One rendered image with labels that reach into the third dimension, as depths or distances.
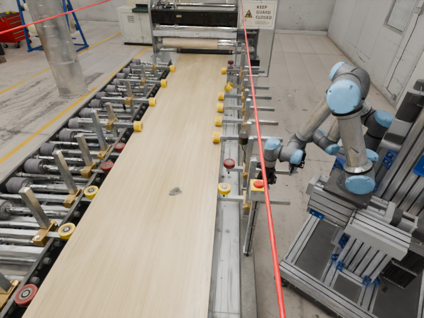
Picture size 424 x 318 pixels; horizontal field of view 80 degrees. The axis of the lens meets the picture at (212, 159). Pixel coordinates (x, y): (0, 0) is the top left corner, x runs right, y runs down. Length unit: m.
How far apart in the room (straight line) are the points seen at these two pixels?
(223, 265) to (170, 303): 0.49
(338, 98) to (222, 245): 1.05
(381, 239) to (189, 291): 0.94
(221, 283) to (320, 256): 0.98
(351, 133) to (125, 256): 1.14
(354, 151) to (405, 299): 1.35
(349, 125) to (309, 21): 9.40
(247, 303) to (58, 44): 4.69
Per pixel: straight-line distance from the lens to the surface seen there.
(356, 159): 1.27
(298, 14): 10.41
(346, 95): 1.12
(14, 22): 9.47
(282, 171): 1.82
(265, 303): 2.20
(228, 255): 1.61
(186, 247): 1.31
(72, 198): 1.80
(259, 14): 3.91
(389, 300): 2.30
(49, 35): 5.14
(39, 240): 1.62
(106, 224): 1.48
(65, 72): 5.27
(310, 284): 2.10
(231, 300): 1.50
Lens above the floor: 2.00
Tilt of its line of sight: 38 degrees down
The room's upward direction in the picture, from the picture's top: 1 degrees clockwise
